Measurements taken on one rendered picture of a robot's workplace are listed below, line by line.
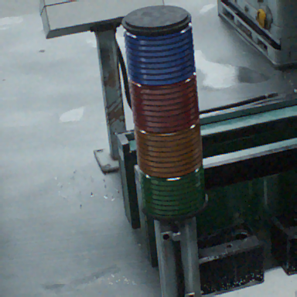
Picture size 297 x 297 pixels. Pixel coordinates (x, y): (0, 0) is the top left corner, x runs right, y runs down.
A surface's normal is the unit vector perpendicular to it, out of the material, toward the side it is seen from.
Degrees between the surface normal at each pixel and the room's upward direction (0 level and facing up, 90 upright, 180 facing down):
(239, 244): 0
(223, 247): 0
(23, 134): 0
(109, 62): 90
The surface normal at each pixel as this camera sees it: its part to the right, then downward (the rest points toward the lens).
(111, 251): -0.10, -0.90
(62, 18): 0.17, -0.08
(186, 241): 0.25, 0.40
